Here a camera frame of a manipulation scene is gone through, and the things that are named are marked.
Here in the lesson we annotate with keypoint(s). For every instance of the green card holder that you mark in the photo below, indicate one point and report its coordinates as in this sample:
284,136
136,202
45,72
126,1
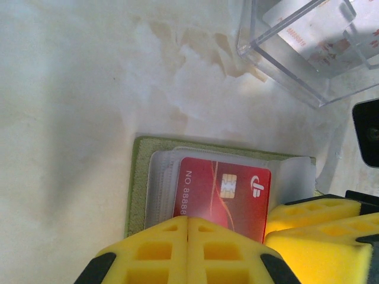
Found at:
139,177

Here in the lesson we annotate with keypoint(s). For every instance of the clear acrylic card stand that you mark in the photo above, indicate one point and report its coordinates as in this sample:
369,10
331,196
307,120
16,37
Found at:
266,53

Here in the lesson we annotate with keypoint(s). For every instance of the red chip card with logo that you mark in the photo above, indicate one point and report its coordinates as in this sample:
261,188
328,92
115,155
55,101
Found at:
207,201

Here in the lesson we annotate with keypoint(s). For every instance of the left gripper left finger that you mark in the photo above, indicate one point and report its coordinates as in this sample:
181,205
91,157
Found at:
154,251

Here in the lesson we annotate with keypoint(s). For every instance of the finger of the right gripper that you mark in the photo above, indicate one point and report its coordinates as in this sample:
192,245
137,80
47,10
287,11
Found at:
340,208
331,257

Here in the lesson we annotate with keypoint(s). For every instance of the white card with red pattern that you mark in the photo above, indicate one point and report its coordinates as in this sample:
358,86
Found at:
311,38

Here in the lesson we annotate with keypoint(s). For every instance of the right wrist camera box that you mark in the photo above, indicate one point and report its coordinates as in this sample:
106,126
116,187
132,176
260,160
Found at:
365,148

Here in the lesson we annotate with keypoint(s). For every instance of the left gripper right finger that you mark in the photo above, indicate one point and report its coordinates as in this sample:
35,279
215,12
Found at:
225,257

